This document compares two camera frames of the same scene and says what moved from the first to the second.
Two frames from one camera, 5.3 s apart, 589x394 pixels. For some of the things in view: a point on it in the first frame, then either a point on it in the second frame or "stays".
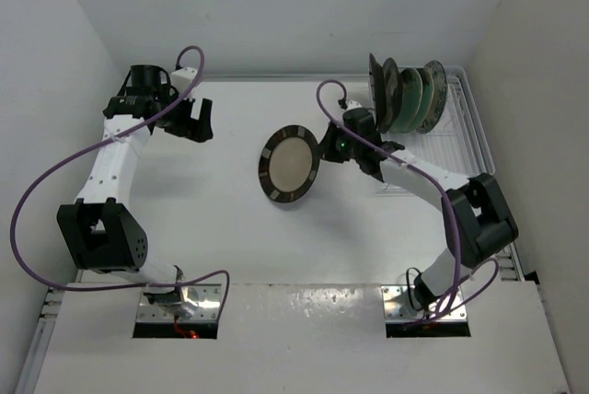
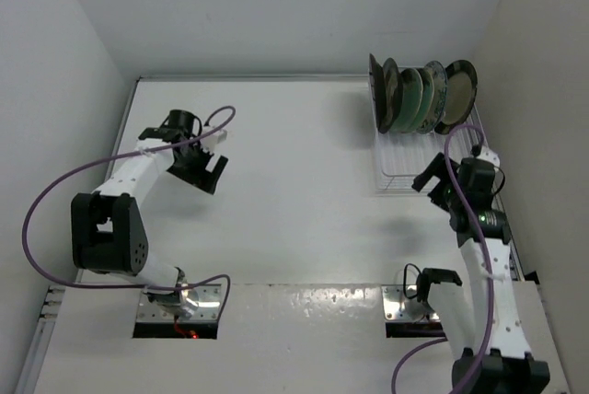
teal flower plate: x=427 y=98 stays
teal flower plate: x=411 y=98 stays
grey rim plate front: x=392 y=81 stays
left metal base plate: x=202 y=304 stays
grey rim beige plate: x=377 y=91 stays
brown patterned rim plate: x=288 y=163 to x=462 y=87
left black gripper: x=186 y=128 to x=201 y=178
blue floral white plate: x=439 y=99 stays
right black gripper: x=327 y=147 to x=437 y=168
